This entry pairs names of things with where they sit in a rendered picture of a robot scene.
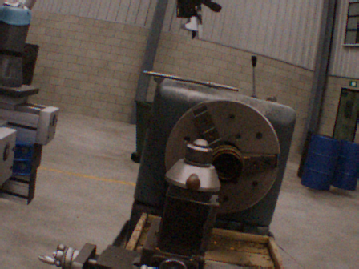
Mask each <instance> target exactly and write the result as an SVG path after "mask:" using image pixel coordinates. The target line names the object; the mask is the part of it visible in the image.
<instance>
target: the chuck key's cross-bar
mask: <svg viewBox="0 0 359 269"><path fill-rule="evenodd" d="M143 74H144V75H151V76H156V77H159V78H169V79H173V80H177V81H181V82H191V83H195V84H199V85H203V86H206V85H207V83H206V82H201V81H198V80H194V79H189V78H179V77H175V76H171V75H167V74H157V73H153V72H146V71H144V72H143ZM214 87H218V88H221V89H225V90H232V91H235V92H239V89H237V88H234V87H230V86H223V85H220V84H215V83H214Z"/></svg>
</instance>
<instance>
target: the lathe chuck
mask: <svg viewBox="0 0 359 269"><path fill-rule="evenodd" d="M204 105H205V106H206V107H207V108H208V112H209V114H210V115H211V116H212V120H213V122H214V123H215V124H216V127H217V130H218V131H219V132H220V135H221V137H222V139H223V140H224V141H225V142H229V143H232V144H233V145H236V147H237V148H238V149H239V151H240V153H248V152H252V153H264V154H278V161H279V153H280V144H279V142H278V140H277V139H278V138H277V136H276V133H275V131H274V129H273V128H272V126H271V124H270V122H269V121H268V120H267V119H266V118H265V117H264V116H263V115H262V114H261V113H260V112H259V111H258V110H255V108H253V107H251V106H249V105H247V104H245V103H243V102H241V101H238V100H233V99H224V98H215V99H212V100H208V101H206V102H201V103H200V104H198V105H196V106H194V107H193V108H191V109H190V110H188V111H187V112H186V114H183V116H182V118H180V119H179V121H178V122H177V124H176V125H175V126H174V128H173V130H172V132H171V133H170V135H169V137H168V141H167V146H166V150H165V165H166V169H167V172H168V171H169V170H170V169H171V168H172V167H173V165H174V164H175V163H177V162H178V161H179V159H184V158H185V157H184V155H185V152H186V146H187V145H188V144H193V142H194V141H196V140H197V139H203V140H204V141H205V139H204V136H203V134H202V132H201V130H200V127H199V125H198V123H197V122H196V119H195V115H194V114H193V113H192V111H193V110H196V109H198V108H200V107H201V106H204ZM278 161H277V165H278ZM278 170H279V167H277V168H274V171H271V170H260V171H249V172H241V175H240V176H239V177H238V179H237V180H235V181H233V182H232V183H221V184H220V189H219V190H218V191H216V192H214V193H213V195H217V196H218V201H217V202H218V203H219V209H218V212H217V214H218V215H220V214H230V213H234V212H237V211H243V210H245V209H247V208H249V207H251V206H252V205H254V204H255V203H258V201H259V200H261V199H262V198H263V197H264V196H265V195H266V194H267V193H268V191H269V189H270V188H271V186H272V185H273V184H274V181H275V179H276V177H277V174H278Z"/></svg>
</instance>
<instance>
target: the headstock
mask: <svg viewBox="0 0 359 269"><path fill-rule="evenodd" d="M213 98H227V99H233V100H238V101H241V102H243V103H245V104H247V105H249V106H251V107H253V108H255V110H258V111H259V112H260V113H261V114H262V115H263V116H264V117H265V118H266V119H267V120H268V121H269V122H270V124H271V126H272V128H273V129H274V131H275V133H276V136H277V138H278V139H277V140H278V142H279V144H280V153H279V161H278V165H277V166H278V167H279V170H278V174H277V177H276V179H275V181H274V184H273V185H272V186H271V188H270V189H269V191H268V193H267V194H266V195H265V196H264V197H263V198H262V199H261V200H259V201H258V203H255V204H254V205H252V206H251V207H249V208H247V209H245V210H243V211H237V212H234V213H230V214H220V215H216V217H217V218H218V219H226V220H229V221H235V222H241V223H248V224H252V225H253V224H255V225H257V226H259V225H261V226H263V227H266V226H269V225H270V224H271V222H272V217H273V214H274V211H275V208H276V204H277V200H278V198H279V194H280V187H281V184H282V181H283V178H284V173H285V167H286V164H287V161H288V153H289V150H290V147H291V145H292V137H293V131H294V128H295V125H296V113H295V110H293V109H292V108H291V107H290V106H282V105H280V104H276V103H274V102H268V101H265V100H263V99H258V98H251V97H248V96H244V95H241V94H236V93H232V92H228V91H222V90H217V89H213V88H209V87H206V86H198V85H195V84H191V83H188V82H177V81H174V80H171V79H164V80H163V81H162V82H161V83H160V85H159V84H158V83H157V86H156V90H155V96H154V99H153V103H152V106H151V114H150V115H149V118H148V120H147V131H146V138H145V141H144V144H143V153H142V157H141V160H140V163H139V173H138V175H137V179H136V185H135V191H134V199H135V200H136V201H138V202H140V203H147V204H151V205H154V206H157V207H163V206H164V203H165V196H166V194H167V191H168V188H169V182H168V181H167V180H166V179H165V175H166V174H165V173H167V169H166V165H165V150H166V146H167V141H168V137H169V135H170V133H171V132H172V130H173V128H174V126H175V125H176V124H177V122H178V121H179V119H180V118H182V115H183V114H185V113H186V111H188V110H190V109H191V108H192V107H194V106H195V105H197V104H199V103H200V102H205V101H208V100H210V99H213ZM178 116H179V117H178ZM160 157H161V158H160ZM232 161H233V160H232V159H231V158H223V159H221V160H220V161H219V162H218V163H217V164H216V165H219V166H225V165H228V164H229V163H231V162H232ZM157 180H158V181H157ZM271 196H272V197H271ZM261 205H262V206H261ZM267 208H268V209H267Z"/></svg>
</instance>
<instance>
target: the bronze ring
mask: <svg viewBox="0 0 359 269"><path fill-rule="evenodd" d="M223 158H231V159H232V160H234V161H235V165H234V167H233V168H232V169H231V170H229V171H220V170H219V169H218V168H217V167H216V164H217V163H218V162H219V161H220V160H221V159H223ZM211 164H212V166H213V167H215V170H216V174H217V176H218V179H219V182H221V183H232V182H233V181H235V180H237V179H238V177H239V176H240V175H241V172H242V170H243V168H244V160H243V156H242V154H241V153H240V151H239V150H237V149H236V148H235V147H232V146H229V145H223V146H219V147H217V148H216V149H215V150H213V155H212V162H211Z"/></svg>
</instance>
